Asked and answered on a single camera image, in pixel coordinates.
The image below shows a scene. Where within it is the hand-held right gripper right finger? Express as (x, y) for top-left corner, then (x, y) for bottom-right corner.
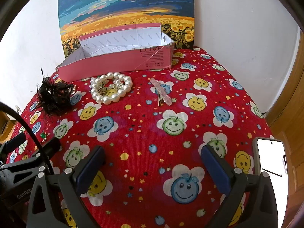
(201, 144), (283, 228)

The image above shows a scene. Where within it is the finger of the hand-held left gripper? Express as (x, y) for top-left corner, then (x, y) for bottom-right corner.
(14, 136), (61, 172)
(0, 132), (27, 158)

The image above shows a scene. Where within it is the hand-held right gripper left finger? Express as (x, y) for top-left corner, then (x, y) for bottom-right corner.
(26, 145), (106, 228)

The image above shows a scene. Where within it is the black feather hair accessory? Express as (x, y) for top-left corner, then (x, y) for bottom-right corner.
(30, 68), (76, 117)

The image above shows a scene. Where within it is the white pearl bracelet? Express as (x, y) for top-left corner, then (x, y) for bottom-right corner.
(90, 72), (133, 105)

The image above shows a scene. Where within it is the pink hair clip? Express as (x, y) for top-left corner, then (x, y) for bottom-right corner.
(150, 78), (173, 106)

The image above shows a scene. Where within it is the pink cardboard box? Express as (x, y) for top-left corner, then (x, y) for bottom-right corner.
(56, 23), (175, 82)

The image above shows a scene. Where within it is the wooden furniture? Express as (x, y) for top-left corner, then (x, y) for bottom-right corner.
(0, 110), (17, 145)

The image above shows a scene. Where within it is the white smartphone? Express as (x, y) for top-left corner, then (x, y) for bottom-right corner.
(252, 137), (289, 228)

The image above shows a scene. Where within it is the red smiley flower cloth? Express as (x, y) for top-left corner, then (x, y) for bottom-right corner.
(6, 47), (273, 228)

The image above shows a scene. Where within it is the wooden door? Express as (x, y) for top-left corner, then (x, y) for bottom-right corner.
(265, 28), (304, 228)

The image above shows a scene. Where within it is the sunflower field painting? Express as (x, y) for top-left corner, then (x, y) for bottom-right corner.
(58, 0), (196, 59)

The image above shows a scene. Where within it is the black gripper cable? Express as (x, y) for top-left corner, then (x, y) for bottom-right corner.
(0, 102), (55, 175)

